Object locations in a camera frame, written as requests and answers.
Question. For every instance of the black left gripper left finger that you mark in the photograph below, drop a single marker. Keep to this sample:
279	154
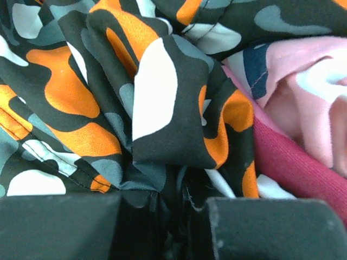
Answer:
58	227

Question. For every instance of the orange black camouflage cloth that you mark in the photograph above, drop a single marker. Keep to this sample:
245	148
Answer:
130	98

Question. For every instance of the pink red patterned cloth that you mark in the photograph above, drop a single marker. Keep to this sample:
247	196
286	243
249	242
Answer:
298	92

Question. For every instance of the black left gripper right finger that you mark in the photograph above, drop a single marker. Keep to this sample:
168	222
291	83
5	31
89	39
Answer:
274	229

